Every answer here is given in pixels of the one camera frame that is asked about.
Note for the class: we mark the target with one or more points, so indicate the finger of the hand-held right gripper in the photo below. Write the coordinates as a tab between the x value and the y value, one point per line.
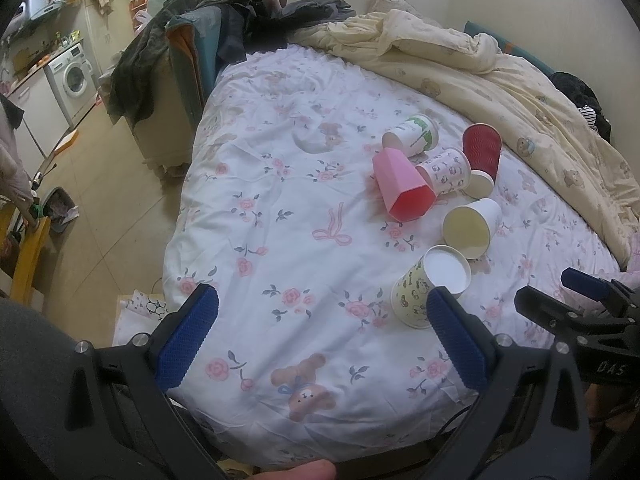
582	285
542	307

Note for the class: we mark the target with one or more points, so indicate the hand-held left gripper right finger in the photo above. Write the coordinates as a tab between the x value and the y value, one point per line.
457	340

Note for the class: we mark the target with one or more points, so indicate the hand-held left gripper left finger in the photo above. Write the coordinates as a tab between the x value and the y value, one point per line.
191	337

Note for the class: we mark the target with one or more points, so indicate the yellow patterned paper cup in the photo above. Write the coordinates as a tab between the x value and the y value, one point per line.
417	290

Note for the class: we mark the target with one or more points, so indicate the plain white paper cup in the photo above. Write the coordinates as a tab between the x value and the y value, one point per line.
470	227

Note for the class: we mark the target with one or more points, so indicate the pink plastic cup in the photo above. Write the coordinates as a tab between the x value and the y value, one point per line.
400	185

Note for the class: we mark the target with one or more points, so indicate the red ribbed paper cup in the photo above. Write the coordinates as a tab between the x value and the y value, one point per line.
481	152

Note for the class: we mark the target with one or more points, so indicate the pink print white paper cup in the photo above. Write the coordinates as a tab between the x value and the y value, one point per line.
445	170

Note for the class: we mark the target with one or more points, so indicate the green print white paper cup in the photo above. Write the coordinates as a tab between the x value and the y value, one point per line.
412	136

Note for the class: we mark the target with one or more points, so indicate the person's left hand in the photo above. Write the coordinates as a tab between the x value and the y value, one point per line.
295	470

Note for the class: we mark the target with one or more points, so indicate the patterned white paper bag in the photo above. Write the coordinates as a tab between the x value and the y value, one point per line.
140	307

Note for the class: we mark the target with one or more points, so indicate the floral white bed sheet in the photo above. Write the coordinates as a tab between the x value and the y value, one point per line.
300	200

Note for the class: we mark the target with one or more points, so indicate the yellow stool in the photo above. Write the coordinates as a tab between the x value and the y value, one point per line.
30	255

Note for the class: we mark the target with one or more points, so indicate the grey trash bin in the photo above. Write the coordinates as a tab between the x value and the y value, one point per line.
60	207

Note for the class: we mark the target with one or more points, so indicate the black garment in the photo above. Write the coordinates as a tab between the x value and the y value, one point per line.
577	92

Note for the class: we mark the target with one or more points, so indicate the cream bear print blanket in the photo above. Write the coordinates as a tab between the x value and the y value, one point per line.
525	90

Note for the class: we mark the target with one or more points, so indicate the upholstered chair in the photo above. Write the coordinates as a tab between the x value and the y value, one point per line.
170	110

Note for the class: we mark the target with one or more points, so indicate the pink garment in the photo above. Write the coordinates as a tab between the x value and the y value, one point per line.
12	160

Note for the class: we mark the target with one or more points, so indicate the teal pillow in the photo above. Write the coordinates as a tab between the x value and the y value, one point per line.
482	30

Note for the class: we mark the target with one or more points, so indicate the white kitchen cabinet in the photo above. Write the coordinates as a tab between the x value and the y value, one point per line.
35	105

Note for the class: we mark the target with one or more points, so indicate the white washing machine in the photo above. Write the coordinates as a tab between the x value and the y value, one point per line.
74	77

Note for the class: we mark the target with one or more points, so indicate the pile of dark clothes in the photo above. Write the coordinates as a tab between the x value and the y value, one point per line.
200	15

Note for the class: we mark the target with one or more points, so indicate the range hood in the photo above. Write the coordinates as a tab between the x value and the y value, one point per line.
42	2

